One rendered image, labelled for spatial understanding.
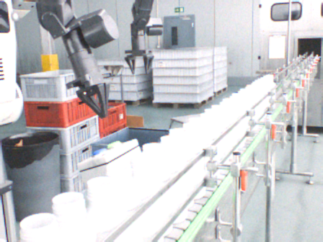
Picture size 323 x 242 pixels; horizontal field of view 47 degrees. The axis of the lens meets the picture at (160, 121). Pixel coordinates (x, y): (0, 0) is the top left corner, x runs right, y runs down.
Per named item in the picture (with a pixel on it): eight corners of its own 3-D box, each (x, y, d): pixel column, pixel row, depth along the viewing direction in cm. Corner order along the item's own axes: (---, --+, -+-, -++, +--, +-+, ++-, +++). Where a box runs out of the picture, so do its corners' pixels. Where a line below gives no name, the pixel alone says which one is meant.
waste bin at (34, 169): (40, 231, 276) (31, 148, 262) (-4, 221, 294) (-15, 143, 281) (78, 206, 316) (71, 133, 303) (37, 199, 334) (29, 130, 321)
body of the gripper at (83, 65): (114, 77, 88) (103, 47, 88) (89, 82, 79) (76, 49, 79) (93, 86, 91) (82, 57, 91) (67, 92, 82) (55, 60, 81)
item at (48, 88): (63, 101, 305) (60, 75, 301) (21, 101, 317) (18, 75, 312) (96, 91, 362) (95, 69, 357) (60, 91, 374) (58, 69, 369)
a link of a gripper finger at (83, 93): (126, 109, 88) (112, 72, 88) (110, 115, 82) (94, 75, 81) (104, 117, 91) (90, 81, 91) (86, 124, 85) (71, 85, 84)
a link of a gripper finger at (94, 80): (121, 111, 86) (107, 73, 86) (104, 117, 80) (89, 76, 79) (99, 119, 89) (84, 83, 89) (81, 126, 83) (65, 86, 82)
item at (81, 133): (68, 153, 314) (65, 128, 310) (27, 151, 326) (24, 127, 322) (100, 136, 371) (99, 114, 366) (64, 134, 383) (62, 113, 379)
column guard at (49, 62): (53, 93, 1050) (50, 55, 1027) (42, 93, 1066) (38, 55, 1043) (63, 92, 1085) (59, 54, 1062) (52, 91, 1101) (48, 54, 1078)
